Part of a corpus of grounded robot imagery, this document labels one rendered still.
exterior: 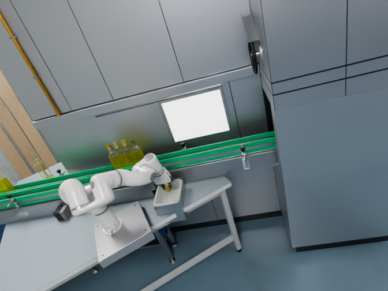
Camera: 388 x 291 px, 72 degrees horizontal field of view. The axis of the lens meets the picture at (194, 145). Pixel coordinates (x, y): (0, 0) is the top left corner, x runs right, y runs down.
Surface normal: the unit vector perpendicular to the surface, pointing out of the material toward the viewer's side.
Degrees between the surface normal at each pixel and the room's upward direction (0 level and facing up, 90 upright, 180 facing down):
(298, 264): 0
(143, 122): 90
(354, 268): 0
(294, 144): 90
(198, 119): 90
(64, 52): 90
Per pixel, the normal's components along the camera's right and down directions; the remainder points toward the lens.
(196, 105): -0.05, 0.54
